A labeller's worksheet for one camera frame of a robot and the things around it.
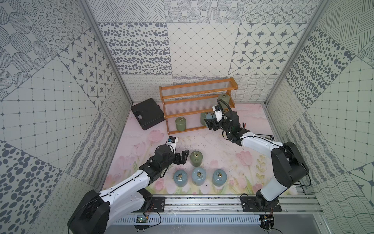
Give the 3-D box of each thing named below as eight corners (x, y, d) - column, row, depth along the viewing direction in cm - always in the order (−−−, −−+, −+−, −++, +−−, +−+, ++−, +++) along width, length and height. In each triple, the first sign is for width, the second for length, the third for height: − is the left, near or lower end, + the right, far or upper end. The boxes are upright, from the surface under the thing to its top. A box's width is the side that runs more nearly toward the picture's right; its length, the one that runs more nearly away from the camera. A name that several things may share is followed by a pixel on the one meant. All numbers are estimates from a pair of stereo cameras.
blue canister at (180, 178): (174, 186, 82) (173, 182, 74) (175, 175, 86) (174, 169, 79) (187, 186, 82) (187, 182, 75) (187, 175, 86) (187, 169, 79)
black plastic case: (143, 130, 104) (141, 127, 100) (131, 110, 117) (129, 106, 113) (166, 119, 111) (166, 115, 107) (153, 100, 124) (152, 96, 120)
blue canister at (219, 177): (212, 186, 82) (214, 182, 75) (211, 174, 87) (213, 168, 80) (224, 186, 82) (227, 182, 75) (223, 174, 87) (225, 168, 80)
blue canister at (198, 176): (192, 185, 82) (192, 180, 75) (192, 171, 88) (192, 165, 80) (205, 185, 82) (206, 180, 75) (204, 171, 88) (205, 165, 80)
